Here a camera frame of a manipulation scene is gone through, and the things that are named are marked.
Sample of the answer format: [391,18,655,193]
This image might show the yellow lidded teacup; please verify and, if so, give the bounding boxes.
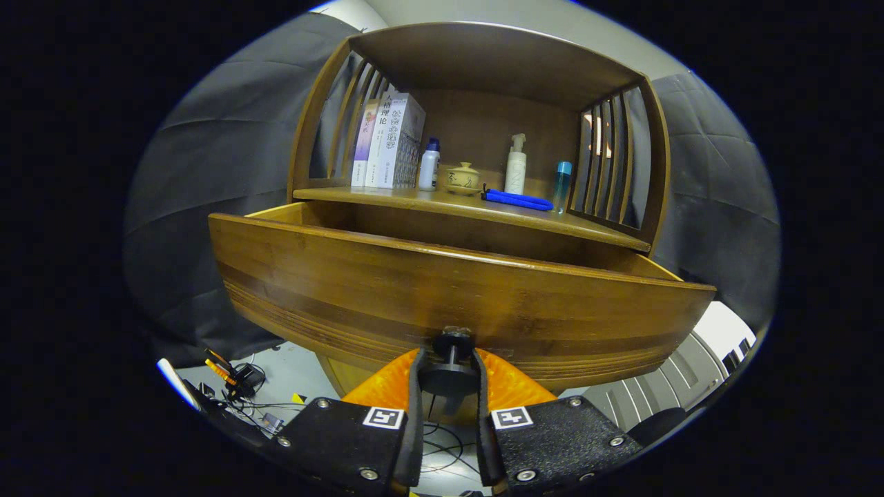
[443,162,482,197]

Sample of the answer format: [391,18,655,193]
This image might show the black cable tangle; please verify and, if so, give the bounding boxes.
[228,390,311,432]

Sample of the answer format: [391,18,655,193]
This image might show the black device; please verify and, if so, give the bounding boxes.
[231,362,267,398]

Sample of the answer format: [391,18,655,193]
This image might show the wooden countertop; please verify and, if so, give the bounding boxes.
[294,185,651,253]

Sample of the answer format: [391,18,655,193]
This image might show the blue cloth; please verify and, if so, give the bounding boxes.
[481,186,555,212]

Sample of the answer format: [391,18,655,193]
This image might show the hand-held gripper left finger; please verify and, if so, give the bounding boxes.
[276,347,424,494]

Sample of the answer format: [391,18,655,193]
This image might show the white pump bottle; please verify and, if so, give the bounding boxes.
[504,133,528,195]

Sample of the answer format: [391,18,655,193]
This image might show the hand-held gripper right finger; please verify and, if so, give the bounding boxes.
[472,347,644,494]

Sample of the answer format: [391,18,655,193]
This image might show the teal transparent bottle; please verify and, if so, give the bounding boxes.
[552,161,573,215]

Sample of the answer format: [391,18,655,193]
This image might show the white patterned book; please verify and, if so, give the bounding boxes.
[376,92,426,190]

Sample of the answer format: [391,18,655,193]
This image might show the purple book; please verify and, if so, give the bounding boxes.
[351,99,382,187]

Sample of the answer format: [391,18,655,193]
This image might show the white bottle blue cap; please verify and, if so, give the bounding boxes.
[418,137,441,191]

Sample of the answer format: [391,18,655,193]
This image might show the wooden drawer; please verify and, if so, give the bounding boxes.
[209,200,717,394]

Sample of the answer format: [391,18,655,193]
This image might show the black drawer knob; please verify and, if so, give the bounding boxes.
[418,327,481,398]

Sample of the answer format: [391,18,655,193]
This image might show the white grey storage unit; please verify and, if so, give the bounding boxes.
[580,300,757,432]

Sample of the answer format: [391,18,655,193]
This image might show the wooden cabinet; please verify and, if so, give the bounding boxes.
[287,21,672,415]

